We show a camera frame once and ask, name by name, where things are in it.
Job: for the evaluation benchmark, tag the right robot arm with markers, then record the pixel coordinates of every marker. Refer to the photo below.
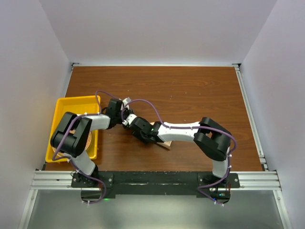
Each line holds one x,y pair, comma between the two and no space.
213,140

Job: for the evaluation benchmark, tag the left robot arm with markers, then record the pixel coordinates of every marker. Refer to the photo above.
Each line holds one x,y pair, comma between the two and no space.
71,135

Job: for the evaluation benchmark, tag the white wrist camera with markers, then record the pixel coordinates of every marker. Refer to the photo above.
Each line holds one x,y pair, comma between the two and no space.
126,100
128,121

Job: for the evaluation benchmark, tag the aluminium table frame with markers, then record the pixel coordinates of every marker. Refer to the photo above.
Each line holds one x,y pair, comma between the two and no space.
182,94

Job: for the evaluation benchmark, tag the round woven coaster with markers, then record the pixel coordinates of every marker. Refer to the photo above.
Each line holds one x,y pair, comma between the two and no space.
88,143

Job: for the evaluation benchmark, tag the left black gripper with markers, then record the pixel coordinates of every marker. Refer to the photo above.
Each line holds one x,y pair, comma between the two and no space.
128,111

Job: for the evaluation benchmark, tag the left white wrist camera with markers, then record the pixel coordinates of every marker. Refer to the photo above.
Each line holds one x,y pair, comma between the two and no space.
126,100

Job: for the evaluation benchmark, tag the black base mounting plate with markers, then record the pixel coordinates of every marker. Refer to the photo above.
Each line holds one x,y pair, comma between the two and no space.
155,183

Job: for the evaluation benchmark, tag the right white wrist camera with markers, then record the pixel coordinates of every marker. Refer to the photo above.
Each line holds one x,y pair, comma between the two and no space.
128,121

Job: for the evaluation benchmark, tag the peach cloth napkin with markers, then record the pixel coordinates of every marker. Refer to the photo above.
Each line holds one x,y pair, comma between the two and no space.
164,144

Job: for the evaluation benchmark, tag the yellow plastic tray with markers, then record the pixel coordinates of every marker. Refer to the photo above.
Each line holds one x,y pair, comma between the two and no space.
78,105

